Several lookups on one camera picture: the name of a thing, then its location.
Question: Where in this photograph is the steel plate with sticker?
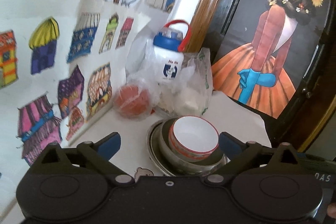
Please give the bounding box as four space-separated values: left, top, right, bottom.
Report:
146 118 229 177

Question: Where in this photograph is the red ball in plastic bag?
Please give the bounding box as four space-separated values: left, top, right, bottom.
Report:
113 84 152 119

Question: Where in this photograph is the white printed table mat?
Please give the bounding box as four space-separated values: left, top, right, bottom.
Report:
0 90 272 223

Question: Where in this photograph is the plastic bag with white block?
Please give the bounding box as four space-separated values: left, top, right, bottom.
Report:
126 36 213 117

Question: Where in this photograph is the colourful houses drawing sheet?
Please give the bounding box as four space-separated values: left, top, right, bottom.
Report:
1 0 150 188

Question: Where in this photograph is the white bottle blue lid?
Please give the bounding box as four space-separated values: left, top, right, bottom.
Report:
153 19 191 84

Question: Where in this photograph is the person's right hand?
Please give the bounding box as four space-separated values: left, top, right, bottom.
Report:
327 203 336 219

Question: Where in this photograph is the painting of girl orange dress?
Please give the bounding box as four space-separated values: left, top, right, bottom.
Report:
211 0 323 118

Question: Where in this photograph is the deep steel bowl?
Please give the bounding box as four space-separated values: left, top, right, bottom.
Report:
158 118 228 176

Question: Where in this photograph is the red-rimmed white bowl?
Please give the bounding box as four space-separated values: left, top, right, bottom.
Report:
169 116 219 153
168 134 218 162

